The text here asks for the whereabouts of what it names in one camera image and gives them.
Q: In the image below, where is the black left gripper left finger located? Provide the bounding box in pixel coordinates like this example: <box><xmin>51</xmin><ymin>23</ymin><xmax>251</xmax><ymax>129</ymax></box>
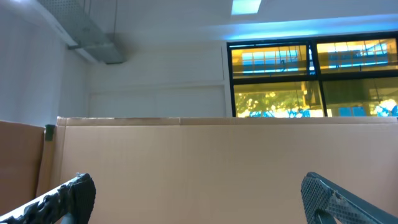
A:
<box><xmin>1</xmin><ymin>174</ymin><xmax>96</xmax><ymax>224</ymax></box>

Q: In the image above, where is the black framed window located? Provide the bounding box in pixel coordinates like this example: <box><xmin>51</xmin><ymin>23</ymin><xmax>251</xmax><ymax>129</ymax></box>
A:
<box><xmin>227</xmin><ymin>32</ymin><xmax>397</xmax><ymax>118</ymax></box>

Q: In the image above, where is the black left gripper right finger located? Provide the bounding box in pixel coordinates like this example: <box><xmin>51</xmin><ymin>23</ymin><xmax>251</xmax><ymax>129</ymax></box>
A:
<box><xmin>301</xmin><ymin>172</ymin><xmax>397</xmax><ymax>224</ymax></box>

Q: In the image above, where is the cardboard partition wall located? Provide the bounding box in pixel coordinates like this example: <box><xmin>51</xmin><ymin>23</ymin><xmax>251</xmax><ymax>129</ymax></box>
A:
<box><xmin>1</xmin><ymin>118</ymin><xmax>397</xmax><ymax>223</ymax></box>

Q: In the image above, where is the ceiling light panel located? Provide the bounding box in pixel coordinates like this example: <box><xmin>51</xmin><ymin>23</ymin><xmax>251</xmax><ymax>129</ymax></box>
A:
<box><xmin>231</xmin><ymin>0</ymin><xmax>262</xmax><ymax>16</ymax></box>

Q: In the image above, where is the metal ceiling duct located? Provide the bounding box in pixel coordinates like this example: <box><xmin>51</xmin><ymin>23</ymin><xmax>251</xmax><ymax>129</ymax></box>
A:
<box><xmin>32</xmin><ymin>0</ymin><xmax>126</xmax><ymax>65</ymax></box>

